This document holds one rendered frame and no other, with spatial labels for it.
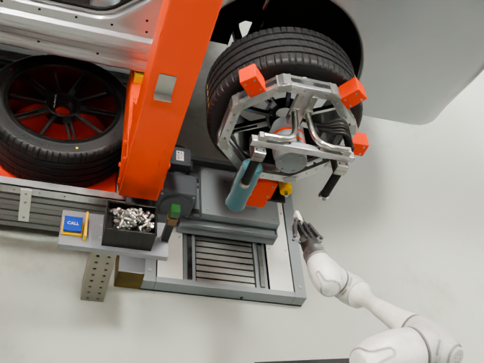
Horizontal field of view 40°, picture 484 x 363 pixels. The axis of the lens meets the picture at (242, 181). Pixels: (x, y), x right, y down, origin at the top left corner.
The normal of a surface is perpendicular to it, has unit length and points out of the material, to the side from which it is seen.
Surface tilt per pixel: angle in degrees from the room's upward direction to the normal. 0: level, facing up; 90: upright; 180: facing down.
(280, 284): 0
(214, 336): 0
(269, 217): 0
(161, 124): 90
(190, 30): 90
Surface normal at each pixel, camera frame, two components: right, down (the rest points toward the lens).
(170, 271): 0.29, -0.64
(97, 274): 0.07, 0.75
